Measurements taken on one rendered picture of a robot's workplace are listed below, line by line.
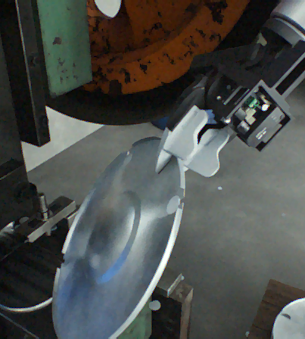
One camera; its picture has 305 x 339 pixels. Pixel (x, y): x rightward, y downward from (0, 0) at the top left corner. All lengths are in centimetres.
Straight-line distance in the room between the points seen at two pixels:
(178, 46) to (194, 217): 143
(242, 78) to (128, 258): 24
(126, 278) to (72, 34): 35
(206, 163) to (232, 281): 132
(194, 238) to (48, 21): 150
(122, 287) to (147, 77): 43
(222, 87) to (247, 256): 147
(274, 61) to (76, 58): 30
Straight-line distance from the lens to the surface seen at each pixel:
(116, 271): 50
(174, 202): 45
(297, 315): 120
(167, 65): 75
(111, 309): 49
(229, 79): 47
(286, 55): 46
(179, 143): 47
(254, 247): 196
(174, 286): 89
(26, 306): 68
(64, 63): 63
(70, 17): 63
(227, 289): 175
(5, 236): 82
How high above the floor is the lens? 129
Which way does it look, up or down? 33 degrees down
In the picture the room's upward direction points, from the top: straight up
